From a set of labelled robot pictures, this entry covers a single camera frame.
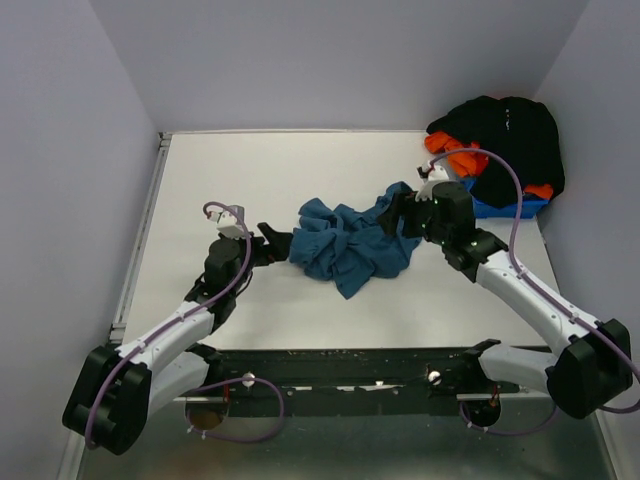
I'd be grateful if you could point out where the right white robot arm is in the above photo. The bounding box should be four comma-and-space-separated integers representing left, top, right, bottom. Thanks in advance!
377, 181, 638, 419

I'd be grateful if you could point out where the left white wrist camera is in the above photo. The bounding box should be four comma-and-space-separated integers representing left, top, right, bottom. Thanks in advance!
216, 205, 245, 240

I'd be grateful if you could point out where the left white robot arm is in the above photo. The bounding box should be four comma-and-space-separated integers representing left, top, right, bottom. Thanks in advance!
62, 223, 293, 455

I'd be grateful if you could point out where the teal blue t shirt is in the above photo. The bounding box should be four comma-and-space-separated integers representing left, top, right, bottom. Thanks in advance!
289, 182, 421, 299

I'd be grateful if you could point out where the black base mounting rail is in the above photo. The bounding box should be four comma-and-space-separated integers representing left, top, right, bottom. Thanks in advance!
205, 348, 519, 418

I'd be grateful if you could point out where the black t shirt pile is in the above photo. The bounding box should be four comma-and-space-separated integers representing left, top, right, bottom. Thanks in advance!
426, 96, 565, 201

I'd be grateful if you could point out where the orange t shirt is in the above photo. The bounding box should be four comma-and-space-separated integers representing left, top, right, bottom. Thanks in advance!
424, 130, 555, 200

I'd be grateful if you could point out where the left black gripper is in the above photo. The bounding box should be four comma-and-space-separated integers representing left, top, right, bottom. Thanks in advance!
221, 222, 293, 295

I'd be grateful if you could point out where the aluminium table edge rail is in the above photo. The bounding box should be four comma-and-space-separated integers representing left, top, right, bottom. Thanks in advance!
107, 132, 173, 345

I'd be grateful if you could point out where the blue plastic bin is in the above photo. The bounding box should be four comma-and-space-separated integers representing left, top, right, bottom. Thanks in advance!
461, 174, 554, 219

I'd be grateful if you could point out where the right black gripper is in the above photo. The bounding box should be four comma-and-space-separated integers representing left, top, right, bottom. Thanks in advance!
375, 189, 451, 245

